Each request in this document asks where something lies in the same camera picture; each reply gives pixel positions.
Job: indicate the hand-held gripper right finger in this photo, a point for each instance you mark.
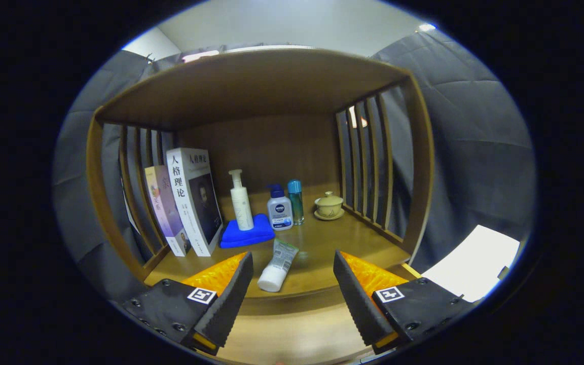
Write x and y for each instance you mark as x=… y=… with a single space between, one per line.
x=355 y=304

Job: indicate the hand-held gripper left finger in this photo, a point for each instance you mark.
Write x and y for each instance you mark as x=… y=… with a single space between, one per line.
x=231 y=304

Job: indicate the white green cream tube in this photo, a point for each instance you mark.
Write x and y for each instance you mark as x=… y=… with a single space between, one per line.
x=277 y=268

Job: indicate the brown wooden countertop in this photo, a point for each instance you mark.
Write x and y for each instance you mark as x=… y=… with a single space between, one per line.
x=322 y=248

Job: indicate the brown wooden cabinet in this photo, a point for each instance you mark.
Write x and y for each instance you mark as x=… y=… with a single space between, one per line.
x=246 y=86

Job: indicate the folded blue cloth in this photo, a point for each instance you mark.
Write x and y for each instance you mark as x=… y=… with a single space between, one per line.
x=251 y=237

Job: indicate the beige saucer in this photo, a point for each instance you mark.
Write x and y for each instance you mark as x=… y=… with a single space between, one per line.
x=329 y=218

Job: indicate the white pump bottle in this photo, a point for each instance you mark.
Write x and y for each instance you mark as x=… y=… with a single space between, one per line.
x=242 y=205

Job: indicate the beige lidded tea cup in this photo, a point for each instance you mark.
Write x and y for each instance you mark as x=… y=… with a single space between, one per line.
x=328 y=206

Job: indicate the white blue-capped lotion bottle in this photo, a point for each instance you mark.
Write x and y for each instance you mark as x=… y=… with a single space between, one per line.
x=279 y=213

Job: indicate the thick white book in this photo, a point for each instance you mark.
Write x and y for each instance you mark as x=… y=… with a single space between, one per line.
x=185 y=203

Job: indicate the purple book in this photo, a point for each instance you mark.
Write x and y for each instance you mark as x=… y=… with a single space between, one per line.
x=165 y=213

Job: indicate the slim teal bottle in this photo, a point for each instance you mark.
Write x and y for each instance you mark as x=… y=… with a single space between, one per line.
x=296 y=203

